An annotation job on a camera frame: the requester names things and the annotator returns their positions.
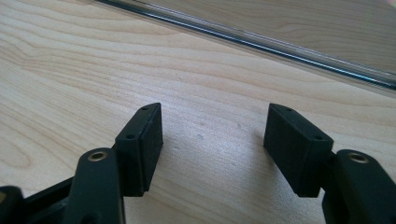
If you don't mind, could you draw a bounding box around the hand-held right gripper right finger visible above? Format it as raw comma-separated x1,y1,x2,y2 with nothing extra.
262,103,334,198

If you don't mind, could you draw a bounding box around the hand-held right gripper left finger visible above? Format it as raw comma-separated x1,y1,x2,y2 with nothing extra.
114,102,164,198

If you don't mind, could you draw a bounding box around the brown rectangular tray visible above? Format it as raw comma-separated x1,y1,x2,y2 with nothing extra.
92,0,396,91

